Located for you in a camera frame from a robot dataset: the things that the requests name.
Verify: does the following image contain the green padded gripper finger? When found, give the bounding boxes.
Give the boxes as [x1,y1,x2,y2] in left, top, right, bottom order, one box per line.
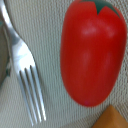
[0,21,11,87]

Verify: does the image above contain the red tomato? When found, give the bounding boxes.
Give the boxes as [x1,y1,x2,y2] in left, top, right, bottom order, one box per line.
[60,0,127,107]

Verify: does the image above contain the yellow bread loaf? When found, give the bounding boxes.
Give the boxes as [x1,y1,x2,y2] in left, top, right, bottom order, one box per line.
[92,105,128,128]

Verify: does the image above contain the beige woven placemat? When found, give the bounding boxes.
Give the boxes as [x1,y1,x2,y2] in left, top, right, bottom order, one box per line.
[0,0,128,128]

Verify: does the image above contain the fork with wooden handle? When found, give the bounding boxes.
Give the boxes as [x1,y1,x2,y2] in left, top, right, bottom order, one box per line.
[0,0,46,125]

